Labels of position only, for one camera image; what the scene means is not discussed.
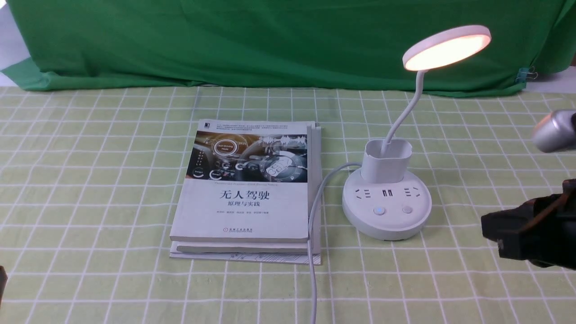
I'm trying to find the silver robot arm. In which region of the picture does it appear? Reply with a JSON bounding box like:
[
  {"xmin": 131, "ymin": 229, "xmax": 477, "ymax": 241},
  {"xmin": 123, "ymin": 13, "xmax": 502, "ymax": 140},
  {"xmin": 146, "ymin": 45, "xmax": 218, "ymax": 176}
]
[{"xmin": 481, "ymin": 109, "xmax": 576, "ymax": 270}]

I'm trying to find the white lamp power cable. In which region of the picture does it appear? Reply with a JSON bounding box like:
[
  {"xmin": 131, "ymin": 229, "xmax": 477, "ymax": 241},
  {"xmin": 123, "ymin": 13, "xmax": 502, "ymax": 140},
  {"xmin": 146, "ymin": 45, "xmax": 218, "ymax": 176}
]
[{"xmin": 307, "ymin": 162, "xmax": 362, "ymax": 324}]

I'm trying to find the top book autonomous driving cover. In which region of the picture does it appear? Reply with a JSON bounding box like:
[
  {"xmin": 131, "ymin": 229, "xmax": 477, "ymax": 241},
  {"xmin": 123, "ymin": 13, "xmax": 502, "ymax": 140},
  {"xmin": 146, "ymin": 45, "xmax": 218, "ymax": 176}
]
[{"xmin": 170, "ymin": 119, "xmax": 316, "ymax": 243}]

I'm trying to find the green checkered tablecloth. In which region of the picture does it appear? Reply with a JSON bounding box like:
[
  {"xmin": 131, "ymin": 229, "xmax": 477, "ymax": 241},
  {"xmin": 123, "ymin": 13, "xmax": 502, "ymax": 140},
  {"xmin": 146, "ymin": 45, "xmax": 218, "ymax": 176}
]
[{"xmin": 0, "ymin": 87, "xmax": 576, "ymax": 324}]

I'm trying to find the white desk lamp with base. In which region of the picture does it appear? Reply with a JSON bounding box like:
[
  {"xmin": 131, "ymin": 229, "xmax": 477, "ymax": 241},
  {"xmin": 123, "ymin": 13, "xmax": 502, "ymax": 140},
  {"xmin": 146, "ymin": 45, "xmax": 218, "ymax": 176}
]
[{"xmin": 342, "ymin": 25, "xmax": 491, "ymax": 241}]

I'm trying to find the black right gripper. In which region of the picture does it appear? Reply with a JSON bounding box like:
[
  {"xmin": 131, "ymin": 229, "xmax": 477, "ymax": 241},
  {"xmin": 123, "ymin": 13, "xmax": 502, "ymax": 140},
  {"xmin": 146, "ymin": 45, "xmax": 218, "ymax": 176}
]
[{"xmin": 481, "ymin": 179, "xmax": 576, "ymax": 270}]

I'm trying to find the green backdrop cloth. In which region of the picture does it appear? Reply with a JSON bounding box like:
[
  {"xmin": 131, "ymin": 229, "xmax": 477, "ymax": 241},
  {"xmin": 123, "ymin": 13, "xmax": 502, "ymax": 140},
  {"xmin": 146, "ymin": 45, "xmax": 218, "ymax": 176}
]
[{"xmin": 1, "ymin": 0, "xmax": 575, "ymax": 98}]

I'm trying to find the middle white book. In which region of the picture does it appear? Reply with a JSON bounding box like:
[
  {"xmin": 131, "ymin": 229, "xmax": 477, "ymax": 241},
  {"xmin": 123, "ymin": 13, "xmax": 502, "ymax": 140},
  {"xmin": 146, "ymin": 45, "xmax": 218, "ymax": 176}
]
[{"xmin": 176, "ymin": 126, "xmax": 322, "ymax": 255}]

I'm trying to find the bottom white book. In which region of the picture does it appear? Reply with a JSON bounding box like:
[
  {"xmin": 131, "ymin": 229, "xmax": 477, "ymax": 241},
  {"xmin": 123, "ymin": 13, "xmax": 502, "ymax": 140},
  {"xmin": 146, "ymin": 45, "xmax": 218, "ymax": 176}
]
[{"xmin": 170, "ymin": 243, "xmax": 309, "ymax": 265}]

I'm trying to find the white book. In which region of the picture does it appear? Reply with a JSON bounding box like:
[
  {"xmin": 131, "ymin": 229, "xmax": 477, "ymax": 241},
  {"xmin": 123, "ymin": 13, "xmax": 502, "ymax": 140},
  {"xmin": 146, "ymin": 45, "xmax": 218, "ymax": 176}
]
[
  {"xmin": 170, "ymin": 243, "xmax": 309, "ymax": 265},
  {"xmin": 176, "ymin": 126, "xmax": 322, "ymax": 255}
]

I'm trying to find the dark object at left edge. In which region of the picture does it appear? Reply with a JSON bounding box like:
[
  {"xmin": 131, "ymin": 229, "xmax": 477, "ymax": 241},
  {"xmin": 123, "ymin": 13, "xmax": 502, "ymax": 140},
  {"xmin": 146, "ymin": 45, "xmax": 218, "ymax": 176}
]
[{"xmin": 0, "ymin": 266, "xmax": 8, "ymax": 304}]

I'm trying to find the teal binder clip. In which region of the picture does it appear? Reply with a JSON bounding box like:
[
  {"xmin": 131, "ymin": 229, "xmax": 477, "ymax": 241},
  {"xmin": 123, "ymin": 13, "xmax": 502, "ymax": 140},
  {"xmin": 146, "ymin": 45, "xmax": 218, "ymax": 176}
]
[{"xmin": 515, "ymin": 66, "xmax": 539, "ymax": 83}]

